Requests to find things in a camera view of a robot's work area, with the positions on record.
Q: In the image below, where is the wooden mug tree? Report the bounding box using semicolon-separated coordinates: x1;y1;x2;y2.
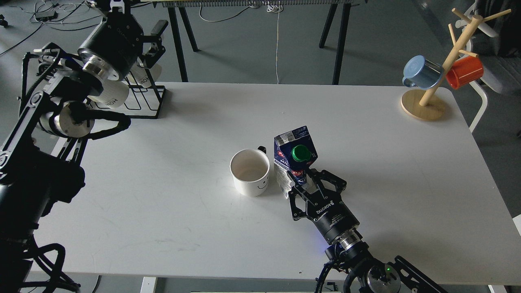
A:
401;8;512;121

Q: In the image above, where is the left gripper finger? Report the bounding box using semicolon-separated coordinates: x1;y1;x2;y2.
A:
142;20;168;45
137;42;166;69

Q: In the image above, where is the blue white milk carton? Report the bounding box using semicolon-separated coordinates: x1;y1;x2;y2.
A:
274;126;318;199

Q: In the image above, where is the white mug on rack front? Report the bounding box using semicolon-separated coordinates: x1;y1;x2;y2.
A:
88;80;130;108

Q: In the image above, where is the white hanging cable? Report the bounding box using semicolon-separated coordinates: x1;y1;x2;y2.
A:
267;4;284;84

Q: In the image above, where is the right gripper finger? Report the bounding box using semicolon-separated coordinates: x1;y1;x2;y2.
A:
305;168;347;200
286;171;316;221

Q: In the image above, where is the white smiley face mug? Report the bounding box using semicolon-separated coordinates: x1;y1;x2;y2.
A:
230;145;270;197

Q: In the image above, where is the black wire mug rack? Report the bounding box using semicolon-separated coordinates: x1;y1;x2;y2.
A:
90;78;167;119

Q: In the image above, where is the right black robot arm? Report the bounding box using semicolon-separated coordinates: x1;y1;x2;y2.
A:
287;169;444;293

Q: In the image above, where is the white chair frame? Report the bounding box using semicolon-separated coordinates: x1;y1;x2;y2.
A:
455;2;501;133

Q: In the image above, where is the black trestle table background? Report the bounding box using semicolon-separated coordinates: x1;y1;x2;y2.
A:
137;0;353;85

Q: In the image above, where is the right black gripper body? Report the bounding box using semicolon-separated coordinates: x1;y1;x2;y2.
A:
300;190;361;245

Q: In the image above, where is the orange mug on tree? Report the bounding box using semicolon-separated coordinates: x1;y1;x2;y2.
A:
445;56;484;90

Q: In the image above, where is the blue mug on tree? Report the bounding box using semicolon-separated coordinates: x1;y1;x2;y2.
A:
402;55;444;90

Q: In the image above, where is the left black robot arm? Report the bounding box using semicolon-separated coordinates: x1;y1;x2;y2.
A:
1;0;168;293

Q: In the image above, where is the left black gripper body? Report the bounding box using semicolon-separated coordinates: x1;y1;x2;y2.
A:
78;0;143;81

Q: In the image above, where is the white mug on rack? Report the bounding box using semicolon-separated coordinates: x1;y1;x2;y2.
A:
88;80;130;108
127;62;162;88

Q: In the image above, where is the white mug on rack rear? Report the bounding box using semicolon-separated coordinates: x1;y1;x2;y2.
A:
127;62;162;88

